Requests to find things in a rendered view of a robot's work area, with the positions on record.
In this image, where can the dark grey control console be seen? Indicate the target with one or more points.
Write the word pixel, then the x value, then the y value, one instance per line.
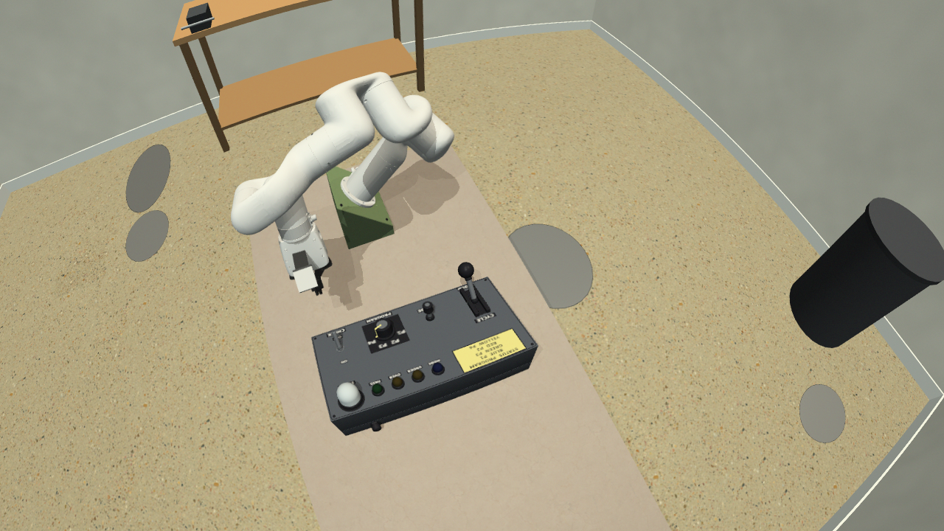
pixel 406 360

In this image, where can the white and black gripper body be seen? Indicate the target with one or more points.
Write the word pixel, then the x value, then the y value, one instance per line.
pixel 313 245

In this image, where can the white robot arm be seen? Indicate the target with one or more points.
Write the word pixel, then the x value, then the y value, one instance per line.
pixel 349 110

